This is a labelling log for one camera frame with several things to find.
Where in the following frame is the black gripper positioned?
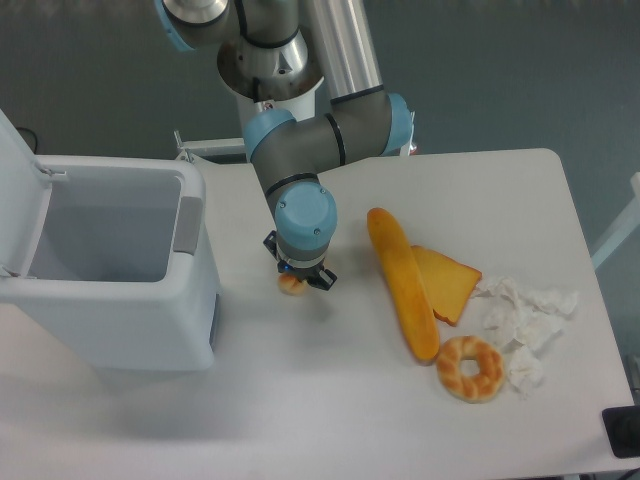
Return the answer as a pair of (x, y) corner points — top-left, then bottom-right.
(263, 230), (337, 290)

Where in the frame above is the round knotted bread roll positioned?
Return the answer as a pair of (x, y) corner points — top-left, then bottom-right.
(277, 273), (307, 296)

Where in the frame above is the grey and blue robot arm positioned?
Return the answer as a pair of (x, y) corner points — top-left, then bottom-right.
(156, 1), (413, 290)

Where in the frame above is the long baguette bread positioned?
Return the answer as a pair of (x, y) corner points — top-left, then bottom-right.
(367, 207), (440, 364)

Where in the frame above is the toast bread slice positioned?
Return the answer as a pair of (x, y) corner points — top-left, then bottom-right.
(411, 245), (482, 326)

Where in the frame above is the white trash bin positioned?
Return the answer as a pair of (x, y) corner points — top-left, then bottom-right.
(1, 155), (221, 372)

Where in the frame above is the crumpled white tissue paper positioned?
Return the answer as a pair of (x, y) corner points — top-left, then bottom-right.
(471, 276), (579, 353)

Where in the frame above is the small crumpled white tissue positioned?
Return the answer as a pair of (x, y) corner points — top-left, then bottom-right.
(507, 346), (544, 398)

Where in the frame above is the white trash bin lid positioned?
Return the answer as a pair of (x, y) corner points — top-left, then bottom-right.
(1, 115), (52, 276)

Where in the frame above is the black device at table edge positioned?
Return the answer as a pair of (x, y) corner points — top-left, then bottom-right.
(602, 405), (639, 459)

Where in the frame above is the ring shaped braided bread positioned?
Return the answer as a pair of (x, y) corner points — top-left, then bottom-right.
(436, 336), (505, 403)

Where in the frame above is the black cable on floor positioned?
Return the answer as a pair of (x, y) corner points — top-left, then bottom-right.
(14, 125), (39, 154)

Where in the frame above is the white frame post right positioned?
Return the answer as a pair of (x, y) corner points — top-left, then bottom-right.
(591, 172), (639, 270)

